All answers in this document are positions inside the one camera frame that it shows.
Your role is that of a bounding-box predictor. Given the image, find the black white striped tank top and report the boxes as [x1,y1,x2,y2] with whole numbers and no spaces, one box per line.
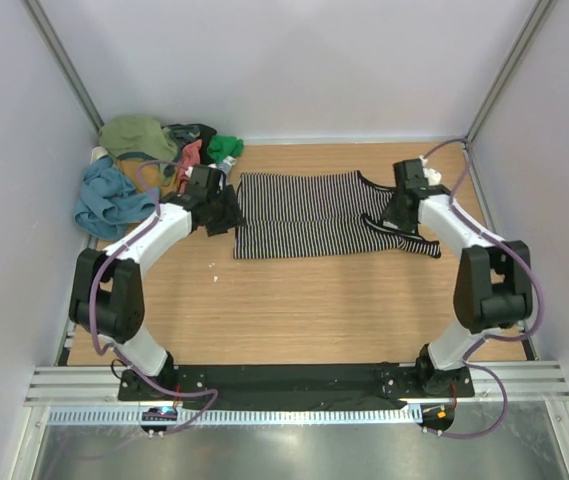
[233,170,441,260]

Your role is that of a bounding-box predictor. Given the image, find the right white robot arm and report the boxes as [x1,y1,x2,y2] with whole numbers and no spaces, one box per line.
[382,158,538,396]

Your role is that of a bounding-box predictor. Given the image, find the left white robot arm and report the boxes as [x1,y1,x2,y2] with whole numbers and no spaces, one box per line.
[69,165,243,400]

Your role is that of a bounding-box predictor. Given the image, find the blue white striped tank top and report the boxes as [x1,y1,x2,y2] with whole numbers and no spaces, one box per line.
[216,156,237,175]

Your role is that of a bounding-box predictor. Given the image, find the salmon pink tank top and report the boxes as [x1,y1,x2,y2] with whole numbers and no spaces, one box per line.
[175,140,201,193]

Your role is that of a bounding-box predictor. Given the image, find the bright green tank top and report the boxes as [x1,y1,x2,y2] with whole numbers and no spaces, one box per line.
[207,135,244,160]

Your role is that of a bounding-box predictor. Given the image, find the mustard yellow tank top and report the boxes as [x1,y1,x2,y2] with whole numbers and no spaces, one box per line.
[115,159,179,198]

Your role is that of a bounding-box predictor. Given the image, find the olive green tank top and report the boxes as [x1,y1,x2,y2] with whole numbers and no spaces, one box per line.
[98,115,179,160]

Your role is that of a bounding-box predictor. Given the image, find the light blue tank top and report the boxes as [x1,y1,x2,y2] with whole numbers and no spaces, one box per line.
[74,155,159,241]

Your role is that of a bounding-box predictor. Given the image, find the white paper scraps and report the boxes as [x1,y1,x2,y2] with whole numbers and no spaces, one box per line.
[208,262,219,283]

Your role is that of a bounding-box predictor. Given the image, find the white tray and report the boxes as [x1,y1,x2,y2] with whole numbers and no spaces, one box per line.
[90,146,108,163]

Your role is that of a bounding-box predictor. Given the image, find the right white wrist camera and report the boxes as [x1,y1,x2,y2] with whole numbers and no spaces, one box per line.
[419,156,442,186]

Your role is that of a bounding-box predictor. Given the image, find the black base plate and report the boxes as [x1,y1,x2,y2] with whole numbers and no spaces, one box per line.
[116,360,475,407]

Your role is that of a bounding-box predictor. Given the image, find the slotted cable duct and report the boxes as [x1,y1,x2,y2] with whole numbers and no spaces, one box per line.
[47,404,422,427]

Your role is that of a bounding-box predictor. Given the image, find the aluminium frame rail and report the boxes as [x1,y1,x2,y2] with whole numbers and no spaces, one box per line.
[26,361,569,411]

